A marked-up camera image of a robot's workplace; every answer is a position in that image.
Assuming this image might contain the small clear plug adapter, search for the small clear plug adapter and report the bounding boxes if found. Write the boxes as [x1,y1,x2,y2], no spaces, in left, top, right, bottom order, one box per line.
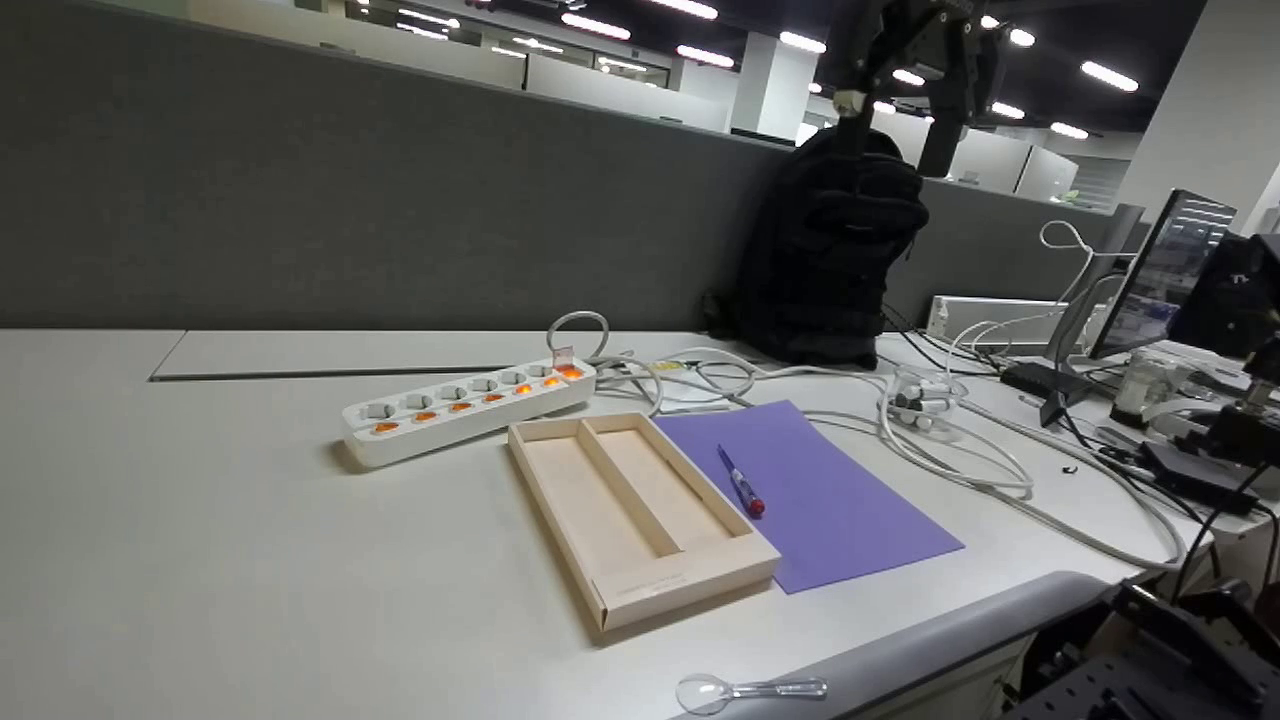
[876,367,966,434]

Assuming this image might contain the black camera stand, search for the black camera stand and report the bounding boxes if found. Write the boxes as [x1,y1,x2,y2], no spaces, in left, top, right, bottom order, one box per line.
[1141,232,1280,514]

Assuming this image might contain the thin white hanging cable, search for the thin white hanging cable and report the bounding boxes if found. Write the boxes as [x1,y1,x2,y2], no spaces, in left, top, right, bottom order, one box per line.
[1034,217,1135,367]

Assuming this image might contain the thick white looped cable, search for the thick white looped cable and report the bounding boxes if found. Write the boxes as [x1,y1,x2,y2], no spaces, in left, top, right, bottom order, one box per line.
[796,375,1192,575]

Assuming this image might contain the white box device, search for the white box device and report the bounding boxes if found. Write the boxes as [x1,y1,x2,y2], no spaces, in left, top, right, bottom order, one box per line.
[923,290,1072,357]

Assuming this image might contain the wooden two-compartment tray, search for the wooden two-compartment tray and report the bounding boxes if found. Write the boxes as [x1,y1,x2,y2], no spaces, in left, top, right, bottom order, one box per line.
[502,407,782,643]

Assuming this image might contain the blue pen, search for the blue pen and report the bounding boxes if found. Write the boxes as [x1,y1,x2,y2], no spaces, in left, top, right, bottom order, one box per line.
[714,442,773,524]

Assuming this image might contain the white power strip orange switches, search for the white power strip orange switches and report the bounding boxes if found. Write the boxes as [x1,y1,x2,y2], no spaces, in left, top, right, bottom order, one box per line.
[340,352,598,472]

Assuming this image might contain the grey office partition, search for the grey office partition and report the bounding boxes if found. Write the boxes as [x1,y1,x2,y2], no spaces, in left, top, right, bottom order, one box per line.
[0,0,1146,334]

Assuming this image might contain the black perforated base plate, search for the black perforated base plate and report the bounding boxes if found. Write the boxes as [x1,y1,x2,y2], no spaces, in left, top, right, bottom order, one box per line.
[1005,583,1280,720]

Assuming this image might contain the purple paper sheet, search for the purple paper sheet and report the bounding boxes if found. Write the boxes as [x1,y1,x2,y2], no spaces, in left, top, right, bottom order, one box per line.
[651,395,966,600]

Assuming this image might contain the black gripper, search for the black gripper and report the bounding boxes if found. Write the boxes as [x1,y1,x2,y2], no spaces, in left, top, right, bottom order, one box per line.
[823,0,1008,179]

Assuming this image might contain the white building pillar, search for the white building pillar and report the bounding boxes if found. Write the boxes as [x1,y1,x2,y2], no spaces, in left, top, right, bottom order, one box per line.
[729,28,823,142]

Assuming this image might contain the computer monitor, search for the computer monitor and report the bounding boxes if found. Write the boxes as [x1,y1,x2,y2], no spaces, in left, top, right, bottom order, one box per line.
[1090,182,1242,364]

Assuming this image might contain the tangled white cable bundle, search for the tangled white cable bundle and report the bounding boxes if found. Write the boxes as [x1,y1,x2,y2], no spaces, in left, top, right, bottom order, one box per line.
[591,344,768,412]

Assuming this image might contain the white power strip cable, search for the white power strip cable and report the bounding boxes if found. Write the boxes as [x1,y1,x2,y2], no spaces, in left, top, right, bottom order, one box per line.
[542,302,616,367]

